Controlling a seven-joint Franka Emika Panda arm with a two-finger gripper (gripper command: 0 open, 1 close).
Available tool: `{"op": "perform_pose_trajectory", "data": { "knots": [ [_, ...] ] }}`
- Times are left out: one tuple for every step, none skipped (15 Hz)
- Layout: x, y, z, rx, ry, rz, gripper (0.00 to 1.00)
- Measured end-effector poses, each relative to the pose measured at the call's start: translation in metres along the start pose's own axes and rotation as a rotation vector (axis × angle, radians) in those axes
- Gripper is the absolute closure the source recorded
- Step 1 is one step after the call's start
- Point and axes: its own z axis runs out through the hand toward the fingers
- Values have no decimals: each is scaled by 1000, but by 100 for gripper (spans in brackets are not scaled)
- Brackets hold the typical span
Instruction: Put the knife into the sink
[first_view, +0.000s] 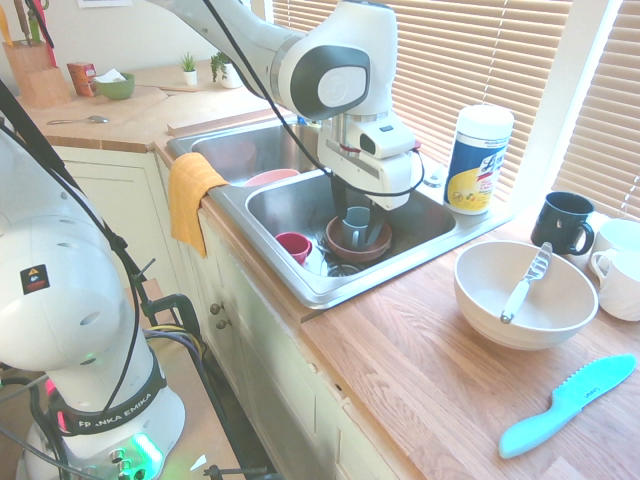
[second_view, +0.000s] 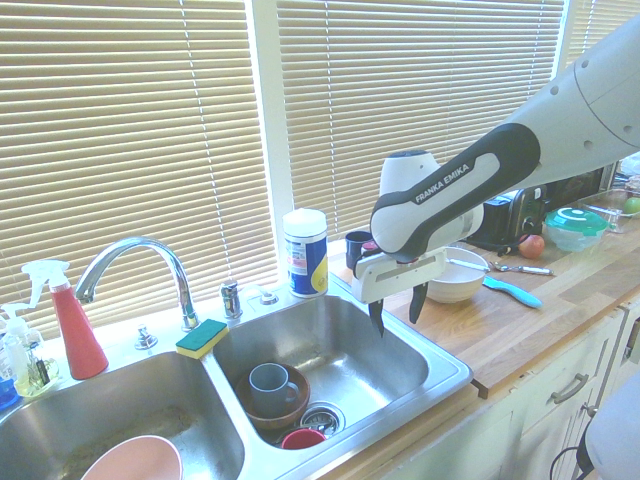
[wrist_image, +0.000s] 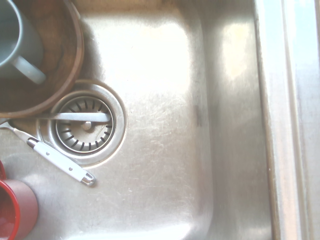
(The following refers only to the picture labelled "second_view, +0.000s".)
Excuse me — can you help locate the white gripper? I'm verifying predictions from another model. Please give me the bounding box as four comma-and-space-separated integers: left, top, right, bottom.
351, 248, 448, 340

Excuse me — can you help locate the stainless steel double sink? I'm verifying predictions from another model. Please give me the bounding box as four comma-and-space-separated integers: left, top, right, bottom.
0, 287, 475, 480

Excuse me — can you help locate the white sink sprayer head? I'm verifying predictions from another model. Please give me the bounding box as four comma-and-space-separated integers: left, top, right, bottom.
243, 284, 282, 307

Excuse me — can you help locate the white ceramic bowl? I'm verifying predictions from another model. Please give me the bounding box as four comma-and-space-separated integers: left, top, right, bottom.
424, 246, 490, 305

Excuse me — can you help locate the black cup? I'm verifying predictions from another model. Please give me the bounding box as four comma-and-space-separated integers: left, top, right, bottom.
344, 231, 374, 266

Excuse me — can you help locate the silver utensil in bowl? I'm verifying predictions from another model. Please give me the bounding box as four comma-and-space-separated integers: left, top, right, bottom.
447, 257, 490, 272

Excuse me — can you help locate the white wipes canister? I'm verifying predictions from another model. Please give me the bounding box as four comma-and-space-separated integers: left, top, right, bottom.
282, 208, 330, 300

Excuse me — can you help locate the metal drain strainer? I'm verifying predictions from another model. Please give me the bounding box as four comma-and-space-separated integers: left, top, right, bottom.
299, 402, 347, 436

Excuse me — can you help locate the black toaster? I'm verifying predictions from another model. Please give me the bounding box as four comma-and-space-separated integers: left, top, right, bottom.
482, 184, 550, 246

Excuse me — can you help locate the red apple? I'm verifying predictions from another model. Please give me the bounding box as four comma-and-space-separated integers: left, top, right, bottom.
518, 233, 546, 259

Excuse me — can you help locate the grey ceramic mug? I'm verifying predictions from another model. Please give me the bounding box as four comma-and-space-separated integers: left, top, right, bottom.
248, 363, 301, 412

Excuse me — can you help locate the brown wooden bowl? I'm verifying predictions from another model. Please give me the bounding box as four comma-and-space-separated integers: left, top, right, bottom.
234, 363, 312, 434

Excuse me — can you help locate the red cup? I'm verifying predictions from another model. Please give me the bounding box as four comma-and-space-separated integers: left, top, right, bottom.
280, 427, 327, 451

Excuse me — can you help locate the cream kitchen cabinet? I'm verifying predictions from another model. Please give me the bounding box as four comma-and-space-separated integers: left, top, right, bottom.
389, 299, 640, 480

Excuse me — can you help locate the green and yellow sponge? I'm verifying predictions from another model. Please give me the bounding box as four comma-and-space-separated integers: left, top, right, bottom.
174, 319, 230, 360

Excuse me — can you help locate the teal-lidded plastic container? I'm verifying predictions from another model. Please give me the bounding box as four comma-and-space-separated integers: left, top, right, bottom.
543, 206, 617, 253

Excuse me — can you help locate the black microwave oven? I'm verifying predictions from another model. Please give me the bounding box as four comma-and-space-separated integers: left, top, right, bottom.
544, 162, 621, 206

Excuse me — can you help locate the clear plastic box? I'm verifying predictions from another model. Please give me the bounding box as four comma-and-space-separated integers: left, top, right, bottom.
579, 187, 640, 235

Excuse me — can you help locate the beige window blind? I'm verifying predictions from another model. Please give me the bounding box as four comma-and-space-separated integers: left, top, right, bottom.
564, 0, 640, 71
274, 0, 566, 261
0, 0, 264, 341

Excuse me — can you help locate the chrome gooseneck faucet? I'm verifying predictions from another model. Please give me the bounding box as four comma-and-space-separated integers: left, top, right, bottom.
74, 236, 201, 332

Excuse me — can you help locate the pink bowl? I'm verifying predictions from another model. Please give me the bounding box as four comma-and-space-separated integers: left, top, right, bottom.
79, 434, 184, 480

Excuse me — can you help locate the red spray bottle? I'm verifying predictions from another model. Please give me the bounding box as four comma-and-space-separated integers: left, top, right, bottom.
20, 259, 110, 381

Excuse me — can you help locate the yellowish glass holder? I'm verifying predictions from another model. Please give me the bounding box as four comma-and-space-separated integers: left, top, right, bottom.
13, 344, 61, 400

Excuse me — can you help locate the clear pump soap bottle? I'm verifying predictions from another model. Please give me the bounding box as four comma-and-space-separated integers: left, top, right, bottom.
0, 302, 34, 386

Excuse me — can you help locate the blue bottle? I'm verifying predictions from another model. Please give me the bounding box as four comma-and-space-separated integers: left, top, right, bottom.
0, 377, 19, 412

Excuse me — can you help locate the teal handled brush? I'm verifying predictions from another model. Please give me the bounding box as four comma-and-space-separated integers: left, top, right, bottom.
482, 275, 545, 310

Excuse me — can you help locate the metal drawer handle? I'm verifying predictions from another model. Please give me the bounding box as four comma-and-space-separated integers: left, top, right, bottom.
551, 372, 590, 405

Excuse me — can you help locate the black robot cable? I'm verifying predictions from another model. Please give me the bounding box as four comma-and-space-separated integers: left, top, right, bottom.
548, 409, 596, 480

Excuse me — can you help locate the metal cabinet door handle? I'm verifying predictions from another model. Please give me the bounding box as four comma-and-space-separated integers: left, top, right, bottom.
622, 319, 637, 361

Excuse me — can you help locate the chrome faucet handle knob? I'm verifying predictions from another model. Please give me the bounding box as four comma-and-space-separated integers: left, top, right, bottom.
133, 323, 159, 351

